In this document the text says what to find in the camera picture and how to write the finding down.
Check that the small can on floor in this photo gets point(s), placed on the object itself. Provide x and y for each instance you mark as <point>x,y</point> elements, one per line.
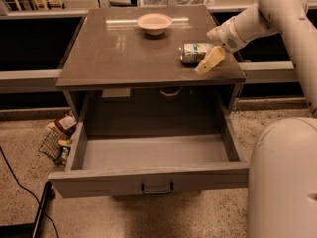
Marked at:
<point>63,156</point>

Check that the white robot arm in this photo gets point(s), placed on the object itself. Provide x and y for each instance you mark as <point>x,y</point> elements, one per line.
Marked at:
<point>282,185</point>

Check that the black metal drawer handle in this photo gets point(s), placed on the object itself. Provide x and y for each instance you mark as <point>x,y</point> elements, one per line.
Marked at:
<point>157,190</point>

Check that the grey cabinet with glossy top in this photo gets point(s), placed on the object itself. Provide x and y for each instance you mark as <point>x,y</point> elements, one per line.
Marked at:
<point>111,51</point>

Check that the brown snack bag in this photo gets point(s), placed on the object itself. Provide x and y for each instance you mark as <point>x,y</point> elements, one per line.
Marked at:
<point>66,125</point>

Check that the open grey top drawer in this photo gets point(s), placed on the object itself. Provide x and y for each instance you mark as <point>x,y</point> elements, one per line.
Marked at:
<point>152,139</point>

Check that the white bowl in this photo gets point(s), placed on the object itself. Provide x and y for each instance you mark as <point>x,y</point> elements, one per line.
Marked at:
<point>154,23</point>

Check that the green white 7up can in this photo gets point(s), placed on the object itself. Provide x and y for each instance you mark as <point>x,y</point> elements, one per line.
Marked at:
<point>192,53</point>

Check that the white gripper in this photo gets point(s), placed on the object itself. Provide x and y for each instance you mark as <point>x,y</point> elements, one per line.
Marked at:
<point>228,36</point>

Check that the black wire basket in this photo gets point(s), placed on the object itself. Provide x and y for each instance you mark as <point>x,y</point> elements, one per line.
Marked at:
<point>50,146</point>

